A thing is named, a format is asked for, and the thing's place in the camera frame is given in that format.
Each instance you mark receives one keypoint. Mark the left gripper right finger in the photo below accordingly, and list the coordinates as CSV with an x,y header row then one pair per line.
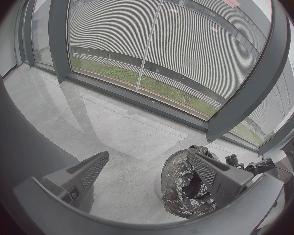
x,y
223,180

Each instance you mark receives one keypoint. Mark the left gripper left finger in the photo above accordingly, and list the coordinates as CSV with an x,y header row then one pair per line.
x,y
71,182

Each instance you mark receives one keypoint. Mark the black plastic bag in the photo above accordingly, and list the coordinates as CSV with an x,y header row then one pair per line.
x,y
176,175

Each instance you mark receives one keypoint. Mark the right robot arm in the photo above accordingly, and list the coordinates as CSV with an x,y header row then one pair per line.
x,y
259,166

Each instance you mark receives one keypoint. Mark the white trash bin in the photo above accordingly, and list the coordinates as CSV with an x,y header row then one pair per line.
x,y
158,187

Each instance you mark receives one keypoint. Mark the dark grey round chair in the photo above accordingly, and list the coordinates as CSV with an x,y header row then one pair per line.
x,y
19,143

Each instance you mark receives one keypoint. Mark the window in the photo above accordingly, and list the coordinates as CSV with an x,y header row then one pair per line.
x,y
235,111

